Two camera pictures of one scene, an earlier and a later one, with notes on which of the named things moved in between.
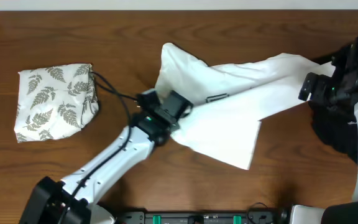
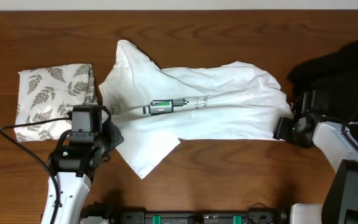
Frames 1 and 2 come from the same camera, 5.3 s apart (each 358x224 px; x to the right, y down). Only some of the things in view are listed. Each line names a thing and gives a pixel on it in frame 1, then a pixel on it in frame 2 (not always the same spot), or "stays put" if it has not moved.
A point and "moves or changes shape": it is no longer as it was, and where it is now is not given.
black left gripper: (174, 127) → (115, 137)
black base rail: (242, 216) stays put
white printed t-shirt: (229, 101) moves or changes shape
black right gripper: (319, 93) → (281, 131)
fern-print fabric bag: (55, 102) stays put
